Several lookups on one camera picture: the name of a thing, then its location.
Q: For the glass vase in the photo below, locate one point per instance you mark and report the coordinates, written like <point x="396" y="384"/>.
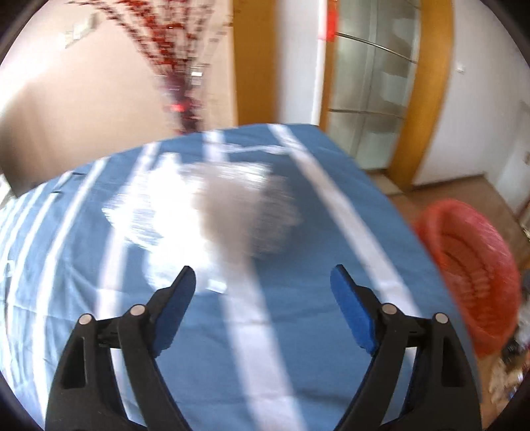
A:
<point x="186" y="99"/>

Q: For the white light switch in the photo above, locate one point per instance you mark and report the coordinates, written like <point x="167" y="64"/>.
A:
<point x="86" y="29"/>

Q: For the clear plastic bag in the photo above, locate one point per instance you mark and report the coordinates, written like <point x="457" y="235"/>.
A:
<point x="248" y="207"/>

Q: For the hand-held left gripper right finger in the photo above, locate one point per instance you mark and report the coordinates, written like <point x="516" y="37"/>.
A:
<point x="352" y="306"/>

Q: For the glass door with wooden frame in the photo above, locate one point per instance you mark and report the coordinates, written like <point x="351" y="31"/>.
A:
<point x="372" y="91"/>

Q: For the white wall socket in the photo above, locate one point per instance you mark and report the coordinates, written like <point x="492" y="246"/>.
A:
<point x="71" y="38"/>

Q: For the wooden wall trim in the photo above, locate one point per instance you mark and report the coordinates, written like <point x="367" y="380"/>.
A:
<point x="254" y="62"/>

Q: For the red paper door decoration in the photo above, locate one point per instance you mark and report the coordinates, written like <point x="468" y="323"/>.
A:
<point x="329" y="25"/>

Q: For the blue white striped tablecloth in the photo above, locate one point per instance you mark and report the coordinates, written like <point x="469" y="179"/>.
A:
<point x="290" y="331"/>

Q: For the red berry branches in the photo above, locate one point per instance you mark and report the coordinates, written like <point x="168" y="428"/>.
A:
<point x="157" y="29"/>

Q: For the red plastic basket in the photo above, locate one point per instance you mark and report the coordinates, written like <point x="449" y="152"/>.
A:
<point x="476" y="273"/>

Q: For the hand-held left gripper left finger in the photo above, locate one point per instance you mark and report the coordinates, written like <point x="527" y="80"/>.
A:
<point x="174" y="308"/>

